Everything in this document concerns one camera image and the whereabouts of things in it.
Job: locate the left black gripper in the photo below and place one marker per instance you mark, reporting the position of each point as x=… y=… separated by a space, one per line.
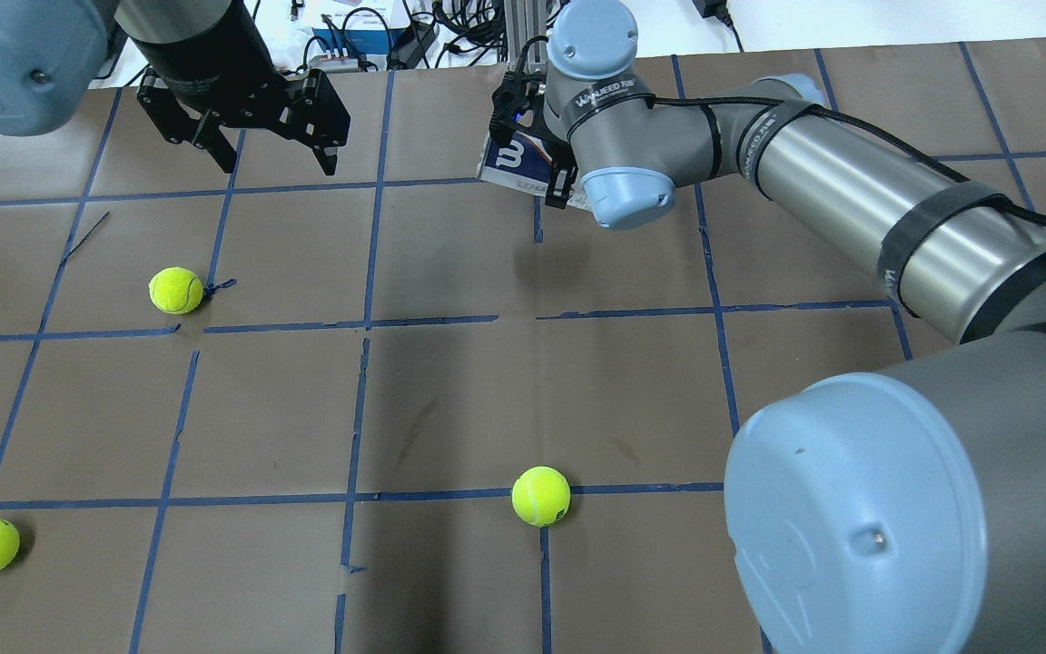
x=199 y=56

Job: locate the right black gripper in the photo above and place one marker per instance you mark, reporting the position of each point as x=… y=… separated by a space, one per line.
x=562 y=184

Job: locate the white tennis ball can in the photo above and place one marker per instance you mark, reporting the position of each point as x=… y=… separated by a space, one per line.
x=523 y=164

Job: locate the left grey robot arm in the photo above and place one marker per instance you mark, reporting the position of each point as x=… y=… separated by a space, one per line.
x=50 y=51

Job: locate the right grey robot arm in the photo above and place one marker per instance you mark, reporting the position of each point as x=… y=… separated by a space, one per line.
x=895 y=511

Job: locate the near tennis ball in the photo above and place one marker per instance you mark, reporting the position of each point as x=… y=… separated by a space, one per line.
x=176 y=290

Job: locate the centre tennis ball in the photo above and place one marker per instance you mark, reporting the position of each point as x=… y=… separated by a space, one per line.
x=540 y=496

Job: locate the blue white box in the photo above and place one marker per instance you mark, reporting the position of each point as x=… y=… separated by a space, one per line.
x=379 y=31

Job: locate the aluminium profile post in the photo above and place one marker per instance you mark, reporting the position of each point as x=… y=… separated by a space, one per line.
x=524 y=20

